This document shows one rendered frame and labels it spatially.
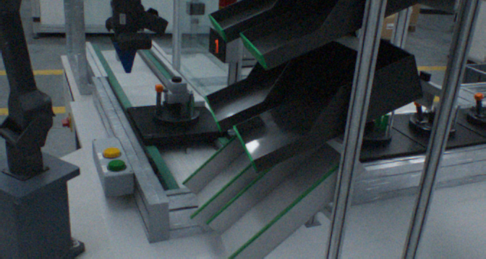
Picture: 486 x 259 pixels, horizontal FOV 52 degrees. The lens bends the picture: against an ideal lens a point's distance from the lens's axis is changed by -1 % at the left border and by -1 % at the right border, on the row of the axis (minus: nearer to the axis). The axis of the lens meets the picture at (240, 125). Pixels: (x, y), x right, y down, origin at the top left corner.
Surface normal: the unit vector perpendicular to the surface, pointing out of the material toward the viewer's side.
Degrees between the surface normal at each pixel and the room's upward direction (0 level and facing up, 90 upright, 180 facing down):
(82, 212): 0
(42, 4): 90
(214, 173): 90
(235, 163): 45
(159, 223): 90
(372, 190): 90
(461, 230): 0
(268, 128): 25
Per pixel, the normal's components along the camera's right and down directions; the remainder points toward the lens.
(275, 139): -0.35, -0.82
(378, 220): 0.07, -0.92
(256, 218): -0.64, -0.63
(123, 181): 0.39, 0.39
